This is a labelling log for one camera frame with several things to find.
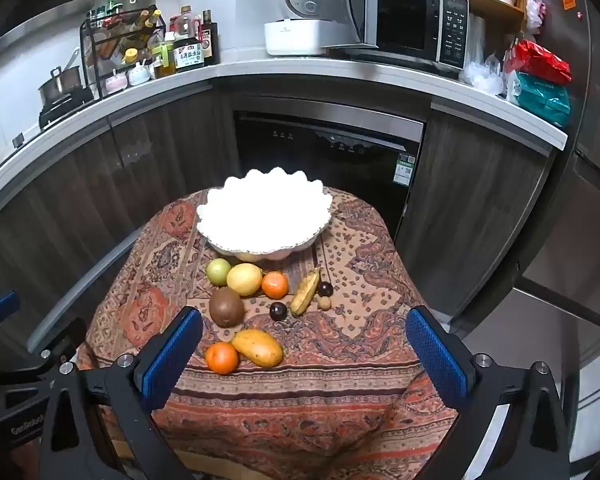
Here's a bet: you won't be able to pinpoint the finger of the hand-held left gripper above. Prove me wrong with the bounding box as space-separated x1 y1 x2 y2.
0 317 87 396
0 291 22 330

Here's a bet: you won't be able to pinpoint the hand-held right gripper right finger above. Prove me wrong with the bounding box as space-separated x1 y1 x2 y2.
405 305 571 480

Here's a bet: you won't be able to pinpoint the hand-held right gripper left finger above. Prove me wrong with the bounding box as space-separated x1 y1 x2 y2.
40 306 204 480

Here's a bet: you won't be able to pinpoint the orange tangerine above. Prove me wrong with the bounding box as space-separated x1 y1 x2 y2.
205 341 240 376
261 271 289 300

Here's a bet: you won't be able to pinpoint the brown kiwi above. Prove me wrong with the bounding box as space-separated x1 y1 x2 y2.
209 286 245 329

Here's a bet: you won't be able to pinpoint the yellow mango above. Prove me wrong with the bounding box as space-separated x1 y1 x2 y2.
231 329 284 367

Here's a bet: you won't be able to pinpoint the green apple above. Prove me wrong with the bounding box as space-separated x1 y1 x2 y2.
205 258 232 287

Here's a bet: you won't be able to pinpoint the yellow lemon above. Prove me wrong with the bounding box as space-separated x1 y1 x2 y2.
226 263 264 297

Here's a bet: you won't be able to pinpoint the yellow banana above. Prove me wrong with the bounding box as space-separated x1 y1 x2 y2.
290 266 322 317

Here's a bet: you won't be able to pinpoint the white scalloped bowl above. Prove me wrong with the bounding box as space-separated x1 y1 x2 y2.
196 168 334 261

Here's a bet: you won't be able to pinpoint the patterned tablecloth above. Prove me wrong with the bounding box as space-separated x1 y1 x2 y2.
77 186 458 480

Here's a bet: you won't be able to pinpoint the dark wood kitchen cabinet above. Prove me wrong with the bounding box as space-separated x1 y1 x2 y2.
0 75 568 321

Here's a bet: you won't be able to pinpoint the green white sticker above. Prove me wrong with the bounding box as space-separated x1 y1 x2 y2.
397 152 417 186

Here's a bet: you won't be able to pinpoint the steel refrigerator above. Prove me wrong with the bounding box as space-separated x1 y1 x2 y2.
510 0 600 480

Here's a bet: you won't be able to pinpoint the black gas stove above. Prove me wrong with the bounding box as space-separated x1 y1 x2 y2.
37 87 96 131

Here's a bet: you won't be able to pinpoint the black dishwasher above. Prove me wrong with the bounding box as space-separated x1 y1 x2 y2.
232 110 426 241

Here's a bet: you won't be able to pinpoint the steel pot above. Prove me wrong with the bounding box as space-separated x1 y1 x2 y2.
37 47 81 106

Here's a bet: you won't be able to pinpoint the white jar with pink lid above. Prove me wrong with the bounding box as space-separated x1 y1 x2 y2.
104 71 128 95

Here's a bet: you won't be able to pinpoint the teal snack bag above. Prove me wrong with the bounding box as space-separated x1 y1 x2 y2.
505 71 572 128

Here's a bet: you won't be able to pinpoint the clear plastic bags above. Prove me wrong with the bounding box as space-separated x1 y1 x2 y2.
460 52 506 96

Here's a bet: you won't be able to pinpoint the yellow green oil bottle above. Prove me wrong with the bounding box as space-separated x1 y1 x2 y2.
152 32 176 79

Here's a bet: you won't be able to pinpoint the dark soy sauce jug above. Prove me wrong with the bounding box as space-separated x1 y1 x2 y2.
173 35 206 72

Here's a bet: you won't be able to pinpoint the red snack bag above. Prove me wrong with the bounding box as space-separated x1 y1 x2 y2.
505 40 573 86

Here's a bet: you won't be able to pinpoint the dark glass bottle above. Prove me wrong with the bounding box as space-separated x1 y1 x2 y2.
202 10 219 66

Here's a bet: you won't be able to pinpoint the black microwave oven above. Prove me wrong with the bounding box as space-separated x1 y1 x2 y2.
320 0 471 72

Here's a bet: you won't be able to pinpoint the white box appliance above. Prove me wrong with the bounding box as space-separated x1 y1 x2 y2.
264 19 333 57

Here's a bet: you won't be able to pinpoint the hanging white plastic bag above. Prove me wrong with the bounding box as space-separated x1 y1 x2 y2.
522 0 548 36

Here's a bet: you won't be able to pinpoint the black wire spice rack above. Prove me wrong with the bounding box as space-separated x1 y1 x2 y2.
80 7 168 98

